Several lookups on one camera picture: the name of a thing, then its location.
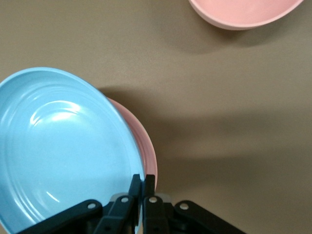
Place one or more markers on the pink plate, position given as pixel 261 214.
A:
pixel 146 146

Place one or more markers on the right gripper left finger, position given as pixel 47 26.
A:
pixel 122 212

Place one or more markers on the pink bowl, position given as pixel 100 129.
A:
pixel 243 12

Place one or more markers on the blue plate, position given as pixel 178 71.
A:
pixel 61 146

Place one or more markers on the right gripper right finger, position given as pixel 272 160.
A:
pixel 154 214

